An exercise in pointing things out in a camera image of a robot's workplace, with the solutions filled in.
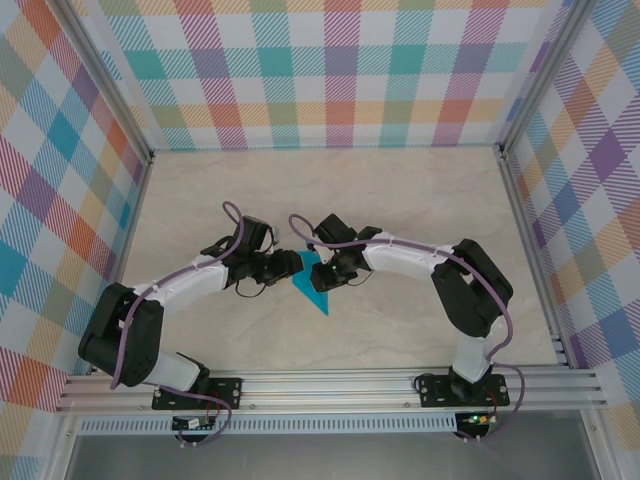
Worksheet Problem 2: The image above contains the blue paper sheet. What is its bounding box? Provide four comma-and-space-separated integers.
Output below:
289, 249, 331, 317

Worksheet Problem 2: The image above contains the black circuit board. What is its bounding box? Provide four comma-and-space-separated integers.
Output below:
172, 417, 216, 431

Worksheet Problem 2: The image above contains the grey metal panel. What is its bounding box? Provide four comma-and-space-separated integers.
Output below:
64, 432, 601, 480

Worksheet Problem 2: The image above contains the left gripper thin black cable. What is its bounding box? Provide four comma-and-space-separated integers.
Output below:
234, 279, 266, 299

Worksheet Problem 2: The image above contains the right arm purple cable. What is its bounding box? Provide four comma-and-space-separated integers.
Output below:
288, 213, 527, 444

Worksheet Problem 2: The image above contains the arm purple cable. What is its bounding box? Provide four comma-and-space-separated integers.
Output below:
288, 213, 527, 444
109, 200, 251, 447

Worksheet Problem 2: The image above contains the wide aluminium mounting rail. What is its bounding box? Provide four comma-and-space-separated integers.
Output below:
54, 367, 609, 414

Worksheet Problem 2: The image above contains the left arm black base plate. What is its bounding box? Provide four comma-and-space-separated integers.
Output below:
152, 375, 244, 412

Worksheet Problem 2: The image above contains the thin black base wire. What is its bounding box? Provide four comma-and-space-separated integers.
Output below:
413, 367, 439, 396

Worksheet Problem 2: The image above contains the aluminium table side rail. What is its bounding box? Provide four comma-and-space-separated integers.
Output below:
497, 147, 574, 371
87, 152, 156, 376

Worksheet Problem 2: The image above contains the perforated metal cable tray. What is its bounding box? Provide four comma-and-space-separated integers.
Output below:
77, 412, 459, 436

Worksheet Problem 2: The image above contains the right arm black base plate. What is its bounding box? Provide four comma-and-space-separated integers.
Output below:
417, 372, 511, 409

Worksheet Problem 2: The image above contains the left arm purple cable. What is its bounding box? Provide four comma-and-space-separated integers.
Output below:
109, 200, 251, 447

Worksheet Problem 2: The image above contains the aluminium frame post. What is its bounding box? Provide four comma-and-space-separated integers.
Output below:
499, 0, 596, 159
49, 0, 156, 166

